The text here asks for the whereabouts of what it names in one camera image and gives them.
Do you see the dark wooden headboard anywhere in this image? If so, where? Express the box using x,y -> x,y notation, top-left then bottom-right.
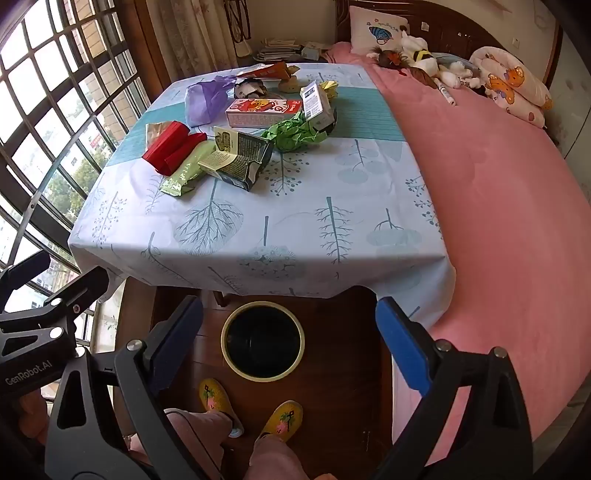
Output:
335,0 -> 555,88

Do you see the orange packet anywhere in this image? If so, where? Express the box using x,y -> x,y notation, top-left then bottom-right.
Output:
238,61 -> 298,79

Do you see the green snack packet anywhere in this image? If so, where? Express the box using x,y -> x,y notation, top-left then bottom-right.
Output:
159,141 -> 218,197

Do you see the stack of books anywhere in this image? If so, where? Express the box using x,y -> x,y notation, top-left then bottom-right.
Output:
255,38 -> 305,62

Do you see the cream rimmed round waste bin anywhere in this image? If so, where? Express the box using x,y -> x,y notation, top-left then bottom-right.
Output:
221,301 -> 306,382

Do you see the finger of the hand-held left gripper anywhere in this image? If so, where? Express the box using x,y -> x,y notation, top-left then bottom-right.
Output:
0,265 -> 110,358
0,250 -> 51,305

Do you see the person's leg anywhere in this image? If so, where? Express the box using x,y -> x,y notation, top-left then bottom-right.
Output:
249,434 -> 310,480
164,408 -> 232,480

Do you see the bee plush toy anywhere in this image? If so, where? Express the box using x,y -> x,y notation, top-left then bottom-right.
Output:
409,46 -> 439,75

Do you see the white marker pen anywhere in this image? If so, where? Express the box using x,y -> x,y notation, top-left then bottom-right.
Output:
433,78 -> 457,107

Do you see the dark green box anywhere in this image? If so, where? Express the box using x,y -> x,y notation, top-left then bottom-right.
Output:
198,126 -> 275,192

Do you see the brown feather toy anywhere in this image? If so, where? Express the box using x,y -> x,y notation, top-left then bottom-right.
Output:
367,46 -> 411,70

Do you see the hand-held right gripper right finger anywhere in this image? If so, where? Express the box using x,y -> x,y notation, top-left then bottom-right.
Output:
369,296 -> 548,480

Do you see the plant print tablecloth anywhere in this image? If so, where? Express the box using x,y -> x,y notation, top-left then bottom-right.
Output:
68,62 -> 458,333

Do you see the small white blue box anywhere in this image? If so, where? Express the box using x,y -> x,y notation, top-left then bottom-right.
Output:
302,41 -> 331,62

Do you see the green paper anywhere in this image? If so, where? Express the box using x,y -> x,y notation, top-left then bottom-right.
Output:
261,113 -> 331,152

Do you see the purple plastic bag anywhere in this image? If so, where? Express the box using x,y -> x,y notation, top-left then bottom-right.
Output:
185,76 -> 236,127

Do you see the yellow knitted slipper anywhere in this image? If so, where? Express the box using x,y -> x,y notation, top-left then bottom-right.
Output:
199,378 -> 245,438
255,401 -> 304,444

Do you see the crumpled black white wrapper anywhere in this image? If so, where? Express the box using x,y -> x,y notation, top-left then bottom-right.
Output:
233,78 -> 266,99

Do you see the person's left leg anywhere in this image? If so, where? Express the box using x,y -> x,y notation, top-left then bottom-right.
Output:
164,408 -> 232,480

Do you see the red packet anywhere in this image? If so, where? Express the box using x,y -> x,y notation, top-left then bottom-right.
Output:
142,121 -> 208,176

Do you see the floral beige curtain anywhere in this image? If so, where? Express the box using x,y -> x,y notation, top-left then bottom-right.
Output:
159,0 -> 241,79

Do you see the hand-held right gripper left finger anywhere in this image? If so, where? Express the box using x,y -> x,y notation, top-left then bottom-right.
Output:
44,295 -> 218,480

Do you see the embroidered white pillow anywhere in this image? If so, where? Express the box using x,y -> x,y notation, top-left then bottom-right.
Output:
348,6 -> 411,54

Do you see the person's left hand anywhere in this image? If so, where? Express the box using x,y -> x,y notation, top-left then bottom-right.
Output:
17,391 -> 48,440

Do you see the pink red carton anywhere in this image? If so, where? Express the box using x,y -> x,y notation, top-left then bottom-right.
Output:
225,97 -> 303,127

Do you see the white blue medicine box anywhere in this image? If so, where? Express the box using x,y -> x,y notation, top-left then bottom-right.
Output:
300,80 -> 334,130

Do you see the person's right leg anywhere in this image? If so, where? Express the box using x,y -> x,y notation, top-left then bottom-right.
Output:
249,434 -> 310,480

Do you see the white plush toy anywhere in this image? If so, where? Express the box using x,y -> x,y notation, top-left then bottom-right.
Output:
434,58 -> 483,90
399,30 -> 431,51

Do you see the bear print rolled quilt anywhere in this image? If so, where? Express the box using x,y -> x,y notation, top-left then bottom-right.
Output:
470,46 -> 553,127

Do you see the hanging black bag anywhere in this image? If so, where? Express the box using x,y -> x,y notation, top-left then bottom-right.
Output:
224,0 -> 254,57

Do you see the pink bed sheet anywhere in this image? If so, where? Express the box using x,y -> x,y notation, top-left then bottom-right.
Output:
323,41 -> 591,455

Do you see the window with grille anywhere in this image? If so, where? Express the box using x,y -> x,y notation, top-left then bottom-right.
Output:
0,0 -> 155,352

